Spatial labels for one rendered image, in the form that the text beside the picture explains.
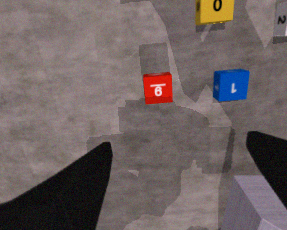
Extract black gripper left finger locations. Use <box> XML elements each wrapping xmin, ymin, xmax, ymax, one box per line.
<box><xmin>0</xmin><ymin>142</ymin><xmax>113</xmax><ymax>230</ymax></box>

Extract red block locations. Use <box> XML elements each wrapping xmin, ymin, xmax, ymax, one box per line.
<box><xmin>143</xmin><ymin>72</ymin><xmax>173</xmax><ymax>104</ymax></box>

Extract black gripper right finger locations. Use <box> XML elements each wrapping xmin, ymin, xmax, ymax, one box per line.
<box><xmin>246</xmin><ymin>131</ymin><xmax>287</xmax><ymax>209</ymax></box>

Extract blue block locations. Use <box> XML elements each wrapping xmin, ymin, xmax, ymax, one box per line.
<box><xmin>213</xmin><ymin>69</ymin><xmax>250</xmax><ymax>101</ymax></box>

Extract yellow block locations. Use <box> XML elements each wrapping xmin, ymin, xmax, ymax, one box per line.
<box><xmin>195</xmin><ymin>0</ymin><xmax>234</xmax><ymax>26</ymax></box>

